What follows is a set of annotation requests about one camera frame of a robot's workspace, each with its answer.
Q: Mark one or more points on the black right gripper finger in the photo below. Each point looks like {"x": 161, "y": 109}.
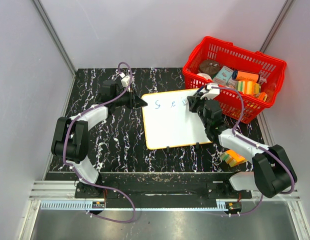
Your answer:
{"x": 194, "y": 98}
{"x": 193, "y": 104}

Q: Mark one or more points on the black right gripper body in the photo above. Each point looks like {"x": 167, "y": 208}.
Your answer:
{"x": 201, "y": 107}

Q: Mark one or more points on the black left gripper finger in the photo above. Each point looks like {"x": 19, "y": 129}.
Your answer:
{"x": 135, "y": 98}
{"x": 139, "y": 103}

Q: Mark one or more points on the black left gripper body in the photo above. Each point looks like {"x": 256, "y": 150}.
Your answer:
{"x": 126, "y": 100}

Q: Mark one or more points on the white blue whiteboard marker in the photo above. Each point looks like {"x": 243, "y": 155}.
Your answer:
{"x": 198, "y": 91}

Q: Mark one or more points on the yellow framed whiteboard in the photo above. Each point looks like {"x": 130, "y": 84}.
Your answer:
{"x": 168, "y": 121}

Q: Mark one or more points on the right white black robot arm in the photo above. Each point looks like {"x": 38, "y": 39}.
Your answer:
{"x": 272, "y": 172}

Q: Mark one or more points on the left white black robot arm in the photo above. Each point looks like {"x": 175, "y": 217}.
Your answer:
{"x": 71, "y": 136}

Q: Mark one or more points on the white round lid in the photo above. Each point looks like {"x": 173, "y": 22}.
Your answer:
{"x": 205, "y": 76}

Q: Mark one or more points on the teal white box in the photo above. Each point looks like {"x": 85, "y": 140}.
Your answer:
{"x": 223, "y": 76}

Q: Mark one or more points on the brown round package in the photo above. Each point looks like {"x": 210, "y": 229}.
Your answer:
{"x": 209, "y": 67}

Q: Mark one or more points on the red plastic shopping basket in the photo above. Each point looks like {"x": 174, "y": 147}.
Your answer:
{"x": 270, "y": 69}

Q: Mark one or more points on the orange blue can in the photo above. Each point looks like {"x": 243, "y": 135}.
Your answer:
{"x": 245, "y": 76}

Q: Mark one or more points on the yellow green sponge pack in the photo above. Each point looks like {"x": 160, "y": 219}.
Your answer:
{"x": 248, "y": 87}

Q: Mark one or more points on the orange sponge package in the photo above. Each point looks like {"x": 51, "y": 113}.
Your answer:
{"x": 232, "y": 158}

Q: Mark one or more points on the small orange box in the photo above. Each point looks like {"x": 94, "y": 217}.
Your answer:
{"x": 262, "y": 96}

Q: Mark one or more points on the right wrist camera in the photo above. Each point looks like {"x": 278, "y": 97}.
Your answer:
{"x": 211, "y": 90}

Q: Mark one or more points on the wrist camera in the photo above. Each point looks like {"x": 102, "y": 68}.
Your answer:
{"x": 125, "y": 80}
{"x": 211, "y": 90}

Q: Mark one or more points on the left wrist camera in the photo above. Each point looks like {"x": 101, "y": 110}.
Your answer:
{"x": 125, "y": 80}

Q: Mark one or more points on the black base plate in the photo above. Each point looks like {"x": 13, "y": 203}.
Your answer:
{"x": 209, "y": 185}

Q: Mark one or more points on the white slotted cable duct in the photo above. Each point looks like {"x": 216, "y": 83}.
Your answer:
{"x": 213, "y": 205}

